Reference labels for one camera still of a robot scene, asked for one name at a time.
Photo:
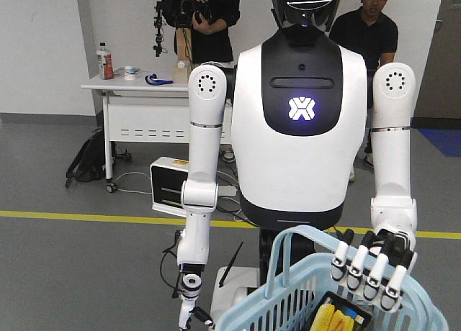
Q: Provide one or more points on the white robot hand holding basket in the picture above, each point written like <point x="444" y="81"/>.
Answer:
<point x="377" y="270"/>

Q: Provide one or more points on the white robot hand open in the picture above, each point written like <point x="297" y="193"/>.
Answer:
<point x="189" y="288"/>

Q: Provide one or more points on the black Franzzi cookie box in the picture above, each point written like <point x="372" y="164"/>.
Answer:
<point x="336" y="313"/>

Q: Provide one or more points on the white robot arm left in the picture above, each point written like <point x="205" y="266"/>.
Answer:
<point x="207" y="91"/>

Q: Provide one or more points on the light blue plastic basket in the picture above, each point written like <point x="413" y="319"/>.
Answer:
<point x="300" y="274"/>

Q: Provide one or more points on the white computer case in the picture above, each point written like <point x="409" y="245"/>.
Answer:
<point x="167" y="177"/>

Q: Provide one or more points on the black backpack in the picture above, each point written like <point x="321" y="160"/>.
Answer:
<point x="89" y="163"/>

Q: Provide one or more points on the white humanoid robot body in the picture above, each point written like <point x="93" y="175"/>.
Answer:
<point x="299" y="111"/>

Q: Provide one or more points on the white folding table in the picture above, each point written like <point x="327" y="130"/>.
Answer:
<point x="140" y="110"/>

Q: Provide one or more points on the drink bottle red label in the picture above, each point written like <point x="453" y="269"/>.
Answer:
<point x="104" y="57"/>

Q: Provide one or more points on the standing person in black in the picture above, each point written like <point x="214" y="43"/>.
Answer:
<point x="209" y="37"/>

